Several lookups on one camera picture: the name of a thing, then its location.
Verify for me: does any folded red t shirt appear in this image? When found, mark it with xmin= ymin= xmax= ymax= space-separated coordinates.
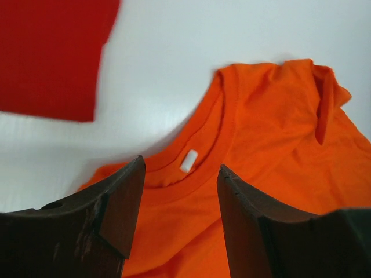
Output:
xmin=1 ymin=0 xmax=120 ymax=122

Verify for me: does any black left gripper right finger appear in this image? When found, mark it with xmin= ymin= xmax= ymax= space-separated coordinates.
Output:
xmin=217 ymin=166 xmax=370 ymax=277

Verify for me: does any orange t shirt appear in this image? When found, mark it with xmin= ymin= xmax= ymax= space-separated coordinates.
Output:
xmin=77 ymin=58 xmax=371 ymax=278

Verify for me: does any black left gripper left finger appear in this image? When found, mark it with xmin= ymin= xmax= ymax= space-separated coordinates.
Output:
xmin=1 ymin=156 xmax=146 ymax=277

